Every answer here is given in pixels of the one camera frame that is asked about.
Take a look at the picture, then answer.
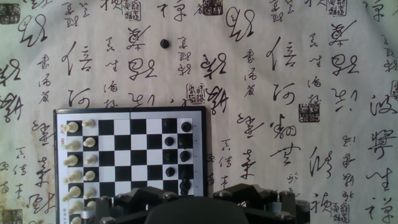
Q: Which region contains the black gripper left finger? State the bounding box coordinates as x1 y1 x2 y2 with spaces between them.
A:
80 186 180 224

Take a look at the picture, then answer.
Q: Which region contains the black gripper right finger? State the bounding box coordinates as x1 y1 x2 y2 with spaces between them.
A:
213 184 311 224

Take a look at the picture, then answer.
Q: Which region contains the black white magnetic chessboard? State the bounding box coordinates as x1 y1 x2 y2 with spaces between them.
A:
52 106 208 224

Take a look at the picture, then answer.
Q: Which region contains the black chess king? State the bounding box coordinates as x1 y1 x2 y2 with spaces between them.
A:
178 179 192 197

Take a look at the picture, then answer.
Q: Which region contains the black chess queen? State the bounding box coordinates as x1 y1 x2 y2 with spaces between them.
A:
179 166 192 180

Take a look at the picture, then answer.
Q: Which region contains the white chess bishop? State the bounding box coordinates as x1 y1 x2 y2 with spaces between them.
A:
67 200 84 215
63 154 79 167

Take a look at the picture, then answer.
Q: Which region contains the white chess king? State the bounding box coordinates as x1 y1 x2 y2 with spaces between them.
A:
62 185 82 202

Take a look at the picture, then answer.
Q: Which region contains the white chess queen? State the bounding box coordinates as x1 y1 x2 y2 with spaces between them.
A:
63 170 83 185

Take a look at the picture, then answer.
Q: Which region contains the black chess knight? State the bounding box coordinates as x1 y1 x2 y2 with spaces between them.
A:
178 135 192 149

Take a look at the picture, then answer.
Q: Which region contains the white chess rook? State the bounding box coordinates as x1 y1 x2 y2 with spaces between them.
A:
63 121 80 134

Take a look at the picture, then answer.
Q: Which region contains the beige calligraphy print cloth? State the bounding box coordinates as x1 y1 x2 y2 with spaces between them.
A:
0 0 398 224

